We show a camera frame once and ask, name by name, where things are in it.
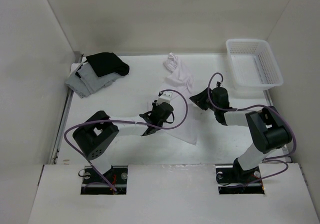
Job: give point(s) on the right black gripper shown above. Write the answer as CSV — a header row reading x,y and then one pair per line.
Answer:
x,y
199,99

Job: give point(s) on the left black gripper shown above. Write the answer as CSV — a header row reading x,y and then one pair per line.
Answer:
x,y
154,106

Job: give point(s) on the white tank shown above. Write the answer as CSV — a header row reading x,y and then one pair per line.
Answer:
x,y
181,80
76,66

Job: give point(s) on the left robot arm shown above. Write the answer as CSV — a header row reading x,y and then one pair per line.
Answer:
x,y
94,139

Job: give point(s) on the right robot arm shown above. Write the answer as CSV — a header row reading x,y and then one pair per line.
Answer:
x,y
256,152

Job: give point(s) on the black folded tank top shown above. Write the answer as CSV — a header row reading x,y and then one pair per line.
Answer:
x,y
106,63

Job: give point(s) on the grey folded tank top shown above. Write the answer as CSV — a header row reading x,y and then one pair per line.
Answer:
x,y
83,81

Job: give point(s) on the white folded tank top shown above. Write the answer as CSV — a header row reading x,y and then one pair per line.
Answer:
x,y
76,66

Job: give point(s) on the white plastic basket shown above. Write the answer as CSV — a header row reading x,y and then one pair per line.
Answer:
x,y
253,65

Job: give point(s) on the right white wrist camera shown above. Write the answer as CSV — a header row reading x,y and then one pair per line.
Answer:
x,y
218,84

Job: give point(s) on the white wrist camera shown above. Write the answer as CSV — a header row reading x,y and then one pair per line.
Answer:
x,y
218,84
163,97

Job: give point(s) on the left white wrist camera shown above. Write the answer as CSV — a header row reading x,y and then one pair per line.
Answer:
x,y
163,97

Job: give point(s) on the right aluminium table rail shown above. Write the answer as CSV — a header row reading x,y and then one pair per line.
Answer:
x,y
277,136

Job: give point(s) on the aluminium table rail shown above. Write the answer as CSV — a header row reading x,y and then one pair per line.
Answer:
x,y
277,136
56,145

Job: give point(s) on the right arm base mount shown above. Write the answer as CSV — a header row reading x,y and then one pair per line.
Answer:
x,y
230,183

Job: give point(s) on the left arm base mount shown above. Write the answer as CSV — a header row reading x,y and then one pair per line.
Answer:
x,y
93,184

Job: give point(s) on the left aluminium table rail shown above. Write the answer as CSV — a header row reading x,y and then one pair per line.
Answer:
x,y
56,145

